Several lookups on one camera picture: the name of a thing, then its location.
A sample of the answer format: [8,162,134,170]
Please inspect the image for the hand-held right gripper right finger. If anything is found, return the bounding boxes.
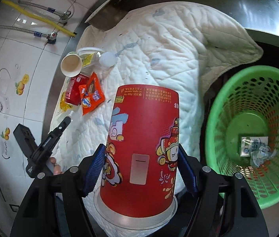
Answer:
[177,145,270,237]

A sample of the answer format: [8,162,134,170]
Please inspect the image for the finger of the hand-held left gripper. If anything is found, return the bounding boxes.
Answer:
[43,117,71,153]

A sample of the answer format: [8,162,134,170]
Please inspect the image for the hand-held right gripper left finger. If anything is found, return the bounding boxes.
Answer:
[10,144,107,237]

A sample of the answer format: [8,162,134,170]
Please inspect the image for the red printed paper cup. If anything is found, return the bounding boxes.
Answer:
[93,84,181,228]

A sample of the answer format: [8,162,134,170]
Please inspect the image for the green plastic basket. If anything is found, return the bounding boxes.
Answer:
[205,65,279,209]

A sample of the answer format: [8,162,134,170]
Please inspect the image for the person's left hand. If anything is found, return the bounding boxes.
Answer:
[47,157,64,176]

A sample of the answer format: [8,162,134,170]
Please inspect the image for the yellow plastic wrapper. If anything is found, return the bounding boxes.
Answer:
[60,91,75,111]

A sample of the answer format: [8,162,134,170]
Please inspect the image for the red snack packet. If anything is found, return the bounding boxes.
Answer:
[65,73,91,106]

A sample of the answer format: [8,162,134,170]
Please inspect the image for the orange snack packet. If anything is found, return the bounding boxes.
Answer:
[78,72,106,115]

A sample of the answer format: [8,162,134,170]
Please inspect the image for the white printed packet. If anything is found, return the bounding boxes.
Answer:
[239,136,269,158]

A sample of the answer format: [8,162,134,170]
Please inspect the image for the white paper cup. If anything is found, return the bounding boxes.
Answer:
[60,52,83,78]

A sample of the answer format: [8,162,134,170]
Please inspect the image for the crumpled white paper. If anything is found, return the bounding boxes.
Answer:
[250,145,277,167]

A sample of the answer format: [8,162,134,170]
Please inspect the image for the clear bottle with yellow label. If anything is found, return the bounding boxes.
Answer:
[77,47,105,76]

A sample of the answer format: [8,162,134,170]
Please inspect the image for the white round plastic lid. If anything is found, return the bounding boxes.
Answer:
[99,52,117,68]

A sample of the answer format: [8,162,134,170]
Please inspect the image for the metal angle valve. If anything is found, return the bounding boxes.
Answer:
[59,10,72,25]
[44,32,59,45]

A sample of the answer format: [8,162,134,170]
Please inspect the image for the white quilted blanket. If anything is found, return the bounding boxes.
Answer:
[49,1,264,237]

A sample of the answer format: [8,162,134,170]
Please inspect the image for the braided metal hose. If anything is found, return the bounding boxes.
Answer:
[0,25,50,39]
[17,0,75,22]

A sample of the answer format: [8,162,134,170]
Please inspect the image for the yellow gas hose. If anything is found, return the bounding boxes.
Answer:
[1,0,77,38]

